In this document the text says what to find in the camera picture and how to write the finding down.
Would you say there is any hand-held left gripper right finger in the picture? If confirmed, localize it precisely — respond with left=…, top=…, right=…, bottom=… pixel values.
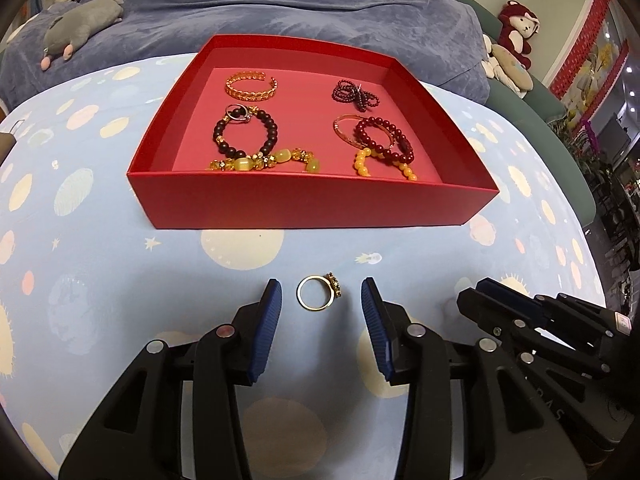
left=360, top=276, right=587, bottom=480

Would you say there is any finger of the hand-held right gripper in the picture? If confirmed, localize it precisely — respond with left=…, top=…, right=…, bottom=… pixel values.
left=475, top=279, right=617, bottom=343
left=456, top=287, right=608, bottom=380

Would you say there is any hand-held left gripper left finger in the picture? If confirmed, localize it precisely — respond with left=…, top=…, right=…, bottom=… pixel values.
left=59, top=277, right=283, bottom=480

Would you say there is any gold gem ring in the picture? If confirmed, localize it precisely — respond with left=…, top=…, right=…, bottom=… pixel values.
left=297, top=272, right=342, bottom=311

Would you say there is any red cardboard box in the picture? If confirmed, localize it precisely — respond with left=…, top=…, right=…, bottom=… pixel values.
left=126, top=34, right=500, bottom=231

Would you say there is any orange bead bracelet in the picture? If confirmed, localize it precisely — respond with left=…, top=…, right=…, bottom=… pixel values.
left=353, top=149, right=418, bottom=183

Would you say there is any yellow-green bead bracelet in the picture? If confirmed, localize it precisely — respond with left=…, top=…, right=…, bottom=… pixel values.
left=207, top=147, right=322, bottom=174

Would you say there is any dark red bead bracelet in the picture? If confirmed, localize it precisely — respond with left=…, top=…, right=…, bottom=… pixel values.
left=354, top=116, right=413, bottom=167

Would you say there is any thin metal bangle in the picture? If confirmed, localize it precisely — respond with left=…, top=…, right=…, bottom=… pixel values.
left=333, top=114, right=373, bottom=149

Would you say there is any dark brown bead bracelet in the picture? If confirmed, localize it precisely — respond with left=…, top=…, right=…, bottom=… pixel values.
left=213, top=106, right=279, bottom=157

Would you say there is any purple bead bracelet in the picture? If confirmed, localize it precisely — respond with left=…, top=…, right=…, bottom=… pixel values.
left=332, top=78, right=377, bottom=112

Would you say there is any gold cuff bracelet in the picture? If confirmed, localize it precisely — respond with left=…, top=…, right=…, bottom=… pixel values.
left=224, top=72, right=278, bottom=101

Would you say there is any light blue planet-print cloth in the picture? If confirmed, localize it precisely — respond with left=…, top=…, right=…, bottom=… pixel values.
left=0, top=52, right=608, bottom=480

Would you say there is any teal sofa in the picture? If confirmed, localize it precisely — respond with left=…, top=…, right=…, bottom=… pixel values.
left=450, top=0, right=598, bottom=233

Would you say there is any potted plant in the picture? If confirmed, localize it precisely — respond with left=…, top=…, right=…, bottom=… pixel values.
left=550, top=105, right=603, bottom=166

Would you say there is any white and beige plush toy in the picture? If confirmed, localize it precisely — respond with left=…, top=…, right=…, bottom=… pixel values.
left=482, top=35, right=535, bottom=99

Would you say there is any red monkey plush toy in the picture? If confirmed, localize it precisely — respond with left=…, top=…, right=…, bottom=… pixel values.
left=496, top=1, right=541, bottom=68

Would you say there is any blue plush blanket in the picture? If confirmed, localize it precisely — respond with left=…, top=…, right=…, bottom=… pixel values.
left=0, top=0, right=491, bottom=106

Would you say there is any grey plush toy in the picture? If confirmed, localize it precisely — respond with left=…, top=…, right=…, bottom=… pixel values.
left=40, top=0, right=124, bottom=71

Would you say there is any red wall decoration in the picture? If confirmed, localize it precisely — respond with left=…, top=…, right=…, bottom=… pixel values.
left=550, top=0, right=631, bottom=122

